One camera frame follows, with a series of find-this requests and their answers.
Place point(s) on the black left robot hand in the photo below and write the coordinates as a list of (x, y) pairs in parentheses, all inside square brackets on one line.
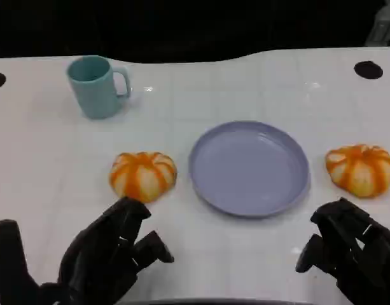
[(96, 254)]

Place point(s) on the orange white toy bread roll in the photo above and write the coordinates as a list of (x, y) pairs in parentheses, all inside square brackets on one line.
[(360, 171), (142, 176)]

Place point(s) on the grey background equipment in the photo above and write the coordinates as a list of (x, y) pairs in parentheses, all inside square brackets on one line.
[(384, 25)]

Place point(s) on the lilac plate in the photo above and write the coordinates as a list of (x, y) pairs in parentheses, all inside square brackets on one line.
[(248, 168)]

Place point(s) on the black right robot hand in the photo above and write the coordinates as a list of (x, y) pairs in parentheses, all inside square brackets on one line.
[(363, 254)]

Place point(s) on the pale green mug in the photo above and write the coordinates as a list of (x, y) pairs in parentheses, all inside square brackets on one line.
[(94, 92)]

